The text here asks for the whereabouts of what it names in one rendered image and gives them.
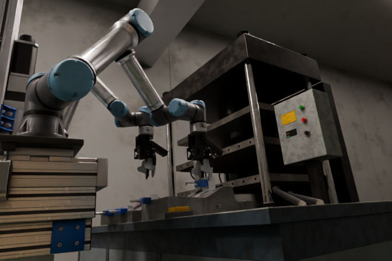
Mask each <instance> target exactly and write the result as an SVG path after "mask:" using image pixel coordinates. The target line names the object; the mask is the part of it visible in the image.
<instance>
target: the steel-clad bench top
mask: <svg viewBox="0 0 392 261"><path fill-rule="evenodd" d="M380 202H392V200H389V201H378V202H357V203H336V204H314V205H303V206H281V207H265V208H259V209H248V210H238V211H227V212H221V213H211V214H200V215H194V216H184V217H174V218H186V217H196V216H207V215H214V214H225V213H236V212H242V211H253V210H264V209H281V208H291V207H311V206H331V205H341V204H361V203H380ZM174 218H163V219H157V220H168V219H174ZM157 220H146V221H157ZM146 221H137V222H130V223H140V222H146ZM120 224H129V223H120ZM110 225H117V224H110ZM100 226H107V225H100ZM100 226H93V227H100Z"/></svg>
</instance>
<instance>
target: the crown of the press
mask: <svg viewBox="0 0 392 261"><path fill-rule="evenodd" d="M236 35H237V39H236V40H234V42H232V43H231V44H229V45H228V46H227V47H226V48H224V49H223V50H222V51H221V52H219V53H218V54H217V55H215V56H214V57H213V58H212V59H210V60H209V61H208V62H207V63H205V64H204V65H202V66H201V67H200V68H199V69H197V70H196V71H195V72H194V73H192V74H191V75H190V76H189V77H187V78H186V79H185V80H183V81H182V82H181V83H180V84H178V85H177V86H176V87H175V88H173V89H172V90H170V91H166V92H164V93H163V97H162V98H161V99H162V101H163V102H164V104H165V106H169V103H170V102H171V101H172V100H173V99H175V98H177V99H182V100H185V101H187V102H189V103H190V102H191V101H194V100H198V101H199V100H201V101H203V102H204V103H205V109H206V123H207V124H213V123H215V122H217V121H219V120H221V119H223V118H225V117H227V116H229V115H231V114H233V113H235V112H237V111H239V110H241V109H243V108H245V107H247V106H249V98H248V94H247V86H246V78H245V74H244V66H243V64H244V63H245V62H251V63H252V66H253V73H254V81H255V87H256V92H257V100H258V102H261V103H266V104H273V103H275V102H277V101H279V100H281V99H284V98H286V97H288V96H290V95H293V94H295V93H297V92H299V91H301V90H303V89H305V87H304V82H305V81H308V80H309V81H311V84H312V85H314V84H316V83H318V82H320V81H321V77H320V72H319V68H318V65H317V61H316V60H314V59H311V58H309V57H307V54H298V53H296V52H293V51H290V50H287V49H286V48H282V47H280V46H278V45H275V44H272V43H269V42H267V41H264V40H262V39H259V38H257V37H254V36H251V35H250V34H249V32H248V31H240V32H239V33H238V34H236ZM230 138H231V140H241V139H244V132H233V133H231V134H230Z"/></svg>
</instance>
